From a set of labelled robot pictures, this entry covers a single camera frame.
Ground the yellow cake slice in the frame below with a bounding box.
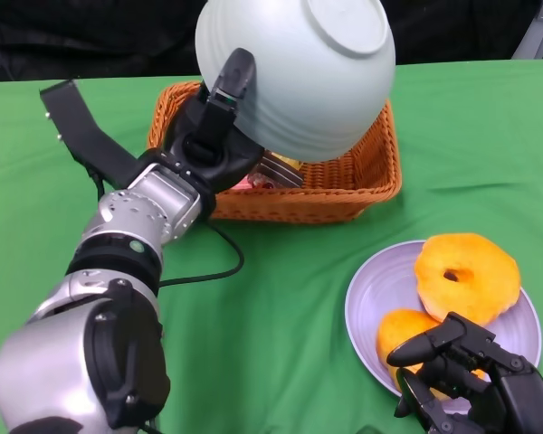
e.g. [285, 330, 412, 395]
[271, 152, 304, 175]

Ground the pale green bowl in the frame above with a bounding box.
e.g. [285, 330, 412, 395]
[194, 0, 397, 163]

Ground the orange wicker basket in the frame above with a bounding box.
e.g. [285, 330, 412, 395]
[147, 80, 403, 226]

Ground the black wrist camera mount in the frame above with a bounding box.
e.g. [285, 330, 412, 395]
[39, 79, 147, 187]

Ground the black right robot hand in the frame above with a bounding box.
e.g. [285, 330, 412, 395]
[386, 311, 543, 434]

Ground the chocolate brown cake slice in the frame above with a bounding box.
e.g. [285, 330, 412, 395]
[252, 151, 305, 190]

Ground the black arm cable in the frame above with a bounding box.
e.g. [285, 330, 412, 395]
[157, 216, 246, 288]

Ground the orange ring-shaped bread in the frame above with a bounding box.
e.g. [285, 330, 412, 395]
[414, 232, 522, 326]

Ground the black backdrop curtain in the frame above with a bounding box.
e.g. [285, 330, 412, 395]
[0, 0, 539, 83]

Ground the lavender round plate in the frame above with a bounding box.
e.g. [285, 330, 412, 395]
[345, 239, 543, 415]

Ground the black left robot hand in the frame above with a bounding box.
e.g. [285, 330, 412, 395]
[162, 47, 266, 193]

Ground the grey metal frame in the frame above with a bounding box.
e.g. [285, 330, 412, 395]
[510, 0, 543, 60]

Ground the orange bread roll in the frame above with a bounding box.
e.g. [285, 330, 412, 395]
[376, 308, 485, 401]

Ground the green tablecloth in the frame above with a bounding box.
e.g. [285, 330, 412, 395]
[0, 58, 543, 434]

